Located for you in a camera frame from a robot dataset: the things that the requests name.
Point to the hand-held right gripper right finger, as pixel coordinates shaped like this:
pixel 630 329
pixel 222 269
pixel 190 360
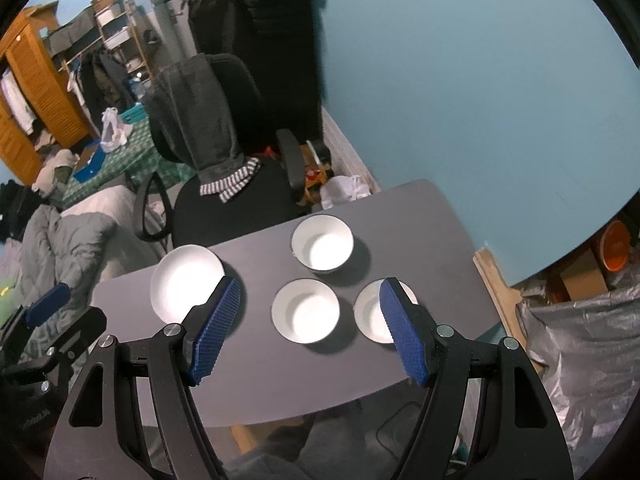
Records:
pixel 405 332

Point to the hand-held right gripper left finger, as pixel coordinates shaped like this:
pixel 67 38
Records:
pixel 215 330

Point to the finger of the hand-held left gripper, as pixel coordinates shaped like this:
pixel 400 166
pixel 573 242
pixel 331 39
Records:
pixel 82 327
pixel 47 302

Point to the white bowl dark rim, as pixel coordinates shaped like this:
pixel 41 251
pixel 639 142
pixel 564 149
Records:
pixel 369 312
pixel 322 247
pixel 306 312

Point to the large white plate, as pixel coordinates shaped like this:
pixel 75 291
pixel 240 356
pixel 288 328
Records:
pixel 182 280

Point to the green pillow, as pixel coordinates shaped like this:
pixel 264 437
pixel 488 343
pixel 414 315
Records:
pixel 6 285

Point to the grey quilted comforter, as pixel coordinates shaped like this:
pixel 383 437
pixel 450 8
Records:
pixel 60 245

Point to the bed with white sheet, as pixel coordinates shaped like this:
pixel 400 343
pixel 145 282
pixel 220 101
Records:
pixel 132 250

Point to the black clothes pile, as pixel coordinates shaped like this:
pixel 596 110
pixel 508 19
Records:
pixel 20 207

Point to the wooden board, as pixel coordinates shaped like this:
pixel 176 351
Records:
pixel 492 280

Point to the black office chair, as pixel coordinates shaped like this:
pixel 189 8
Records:
pixel 225 202

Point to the beige clothes pile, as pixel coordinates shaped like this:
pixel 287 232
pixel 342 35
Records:
pixel 55 170

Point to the blue flat box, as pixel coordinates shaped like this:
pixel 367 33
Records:
pixel 90 167

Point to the white tied trash bag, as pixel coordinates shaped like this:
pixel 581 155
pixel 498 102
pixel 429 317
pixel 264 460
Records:
pixel 345 191

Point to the green checked tablecloth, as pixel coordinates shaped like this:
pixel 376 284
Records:
pixel 137 155

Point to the white plastic bag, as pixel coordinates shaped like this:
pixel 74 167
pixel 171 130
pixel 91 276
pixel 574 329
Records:
pixel 114 132

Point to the cardboard box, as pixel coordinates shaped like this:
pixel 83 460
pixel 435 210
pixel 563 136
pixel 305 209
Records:
pixel 580 277

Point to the silver plastic tarp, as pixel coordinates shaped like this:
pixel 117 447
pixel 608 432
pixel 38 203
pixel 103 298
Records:
pixel 590 360

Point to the white ribbed panel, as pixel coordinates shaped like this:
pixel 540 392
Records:
pixel 345 150

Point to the white hanging shirt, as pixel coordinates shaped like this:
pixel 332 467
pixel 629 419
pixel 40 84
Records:
pixel 15 100

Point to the teal plastic crate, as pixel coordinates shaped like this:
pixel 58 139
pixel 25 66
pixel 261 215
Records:
pixel 135 114

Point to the wooden louvred wardrobe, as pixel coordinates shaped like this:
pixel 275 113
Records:
pixel 47 90

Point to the grey garment striped cuffs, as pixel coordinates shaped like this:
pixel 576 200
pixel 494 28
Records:
pixel 200 110

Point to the orange bowl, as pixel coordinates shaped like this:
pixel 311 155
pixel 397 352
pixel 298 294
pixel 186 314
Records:
pixel 616 245

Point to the clothes rack dark jackets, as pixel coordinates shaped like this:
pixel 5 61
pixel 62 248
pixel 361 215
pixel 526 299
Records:
pixel 107 80

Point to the grey fabric storage box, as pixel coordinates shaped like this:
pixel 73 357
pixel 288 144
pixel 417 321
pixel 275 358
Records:
pixel 75 35

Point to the wooden shelf unit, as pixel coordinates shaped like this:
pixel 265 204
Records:
pixel 112 25

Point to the black hanging coat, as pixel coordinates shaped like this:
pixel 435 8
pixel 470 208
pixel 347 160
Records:
pixel 260 35

